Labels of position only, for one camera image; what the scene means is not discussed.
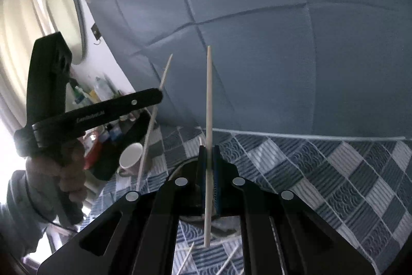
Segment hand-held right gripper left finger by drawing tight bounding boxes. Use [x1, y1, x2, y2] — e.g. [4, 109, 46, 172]
[37, 144, 210, 275]

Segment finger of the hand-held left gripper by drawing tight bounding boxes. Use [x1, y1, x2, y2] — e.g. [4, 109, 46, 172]
[75, 87, 164, 134]

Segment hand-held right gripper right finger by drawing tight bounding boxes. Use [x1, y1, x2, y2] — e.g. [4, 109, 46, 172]
[211, 144, 378, 275]

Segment black cylindrical utensil holder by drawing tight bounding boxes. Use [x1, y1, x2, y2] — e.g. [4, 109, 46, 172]
[166, 156, 245, 241]

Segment pale wooden chopstick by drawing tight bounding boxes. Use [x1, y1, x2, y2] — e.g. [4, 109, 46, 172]
[136, 53, 174, 192]
[203, 46, 213, 247]

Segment row of wooden chopsticks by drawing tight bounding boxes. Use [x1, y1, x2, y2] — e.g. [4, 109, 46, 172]
[175, 241, 243, 275]

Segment person's left forearm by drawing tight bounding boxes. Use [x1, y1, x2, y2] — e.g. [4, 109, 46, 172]
[0, 169, 49, 251]

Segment person's left hand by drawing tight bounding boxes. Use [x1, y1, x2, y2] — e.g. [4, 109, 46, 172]
[25, 138, 88, 218]

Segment cluster of toiletry bottles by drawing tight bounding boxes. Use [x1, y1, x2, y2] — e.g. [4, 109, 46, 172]
[69, 75, 136, 147]

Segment white ceramic mug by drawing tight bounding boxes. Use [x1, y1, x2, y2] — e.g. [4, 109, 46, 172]
[117, 142, 144, 177]

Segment cream curtain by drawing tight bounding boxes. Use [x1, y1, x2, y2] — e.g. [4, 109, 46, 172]
[0, 0, 49, 127]

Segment red bowl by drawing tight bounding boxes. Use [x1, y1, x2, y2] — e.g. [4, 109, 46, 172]
[84, 136, 104, 171]

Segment black binder clip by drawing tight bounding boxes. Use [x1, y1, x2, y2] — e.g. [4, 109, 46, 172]
[91, 23, 102, 45]

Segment blue white patterned tablecloth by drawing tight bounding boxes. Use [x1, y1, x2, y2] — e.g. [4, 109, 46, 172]
[87, 125, 412, 275]

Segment grey backdrop cloth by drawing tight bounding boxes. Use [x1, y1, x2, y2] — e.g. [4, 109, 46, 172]
[84, 0, 412, 142]

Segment oval wall mirror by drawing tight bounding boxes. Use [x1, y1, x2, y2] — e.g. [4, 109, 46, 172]
[45, 0, 88, 65]

